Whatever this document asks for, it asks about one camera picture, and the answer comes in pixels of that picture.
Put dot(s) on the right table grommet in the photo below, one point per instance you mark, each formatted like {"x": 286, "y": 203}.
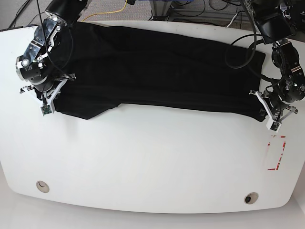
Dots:
{"x": 251, "y": 198}

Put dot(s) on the red tape rectangle marking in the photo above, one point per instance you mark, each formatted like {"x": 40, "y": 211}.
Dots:
{"x": 274, "y": 153}

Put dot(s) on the black t-shirt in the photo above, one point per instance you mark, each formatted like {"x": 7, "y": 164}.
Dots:
{"x": 121, "y": 65}

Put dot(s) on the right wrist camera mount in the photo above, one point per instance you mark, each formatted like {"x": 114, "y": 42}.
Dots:
{"x": 45, "y": 102}

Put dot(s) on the table grommet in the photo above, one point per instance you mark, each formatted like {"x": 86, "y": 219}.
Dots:
{"x": 251, "y": 198}
{"x": 42, "y": 187}

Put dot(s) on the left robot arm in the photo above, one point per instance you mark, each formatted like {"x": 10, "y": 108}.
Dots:
{"x": 267, "y": 18}

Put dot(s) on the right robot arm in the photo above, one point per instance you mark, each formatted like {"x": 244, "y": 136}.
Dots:
{"x": 36, "y": 65}

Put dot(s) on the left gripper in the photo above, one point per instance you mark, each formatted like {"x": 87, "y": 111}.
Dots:
{"x": 276, "y": 102}

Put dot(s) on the left table grommet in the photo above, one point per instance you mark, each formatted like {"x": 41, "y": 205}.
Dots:
{"x": 42, "y": 187}

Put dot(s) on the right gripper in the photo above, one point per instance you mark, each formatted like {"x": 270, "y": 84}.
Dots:
{"x": 45, "y": 85}

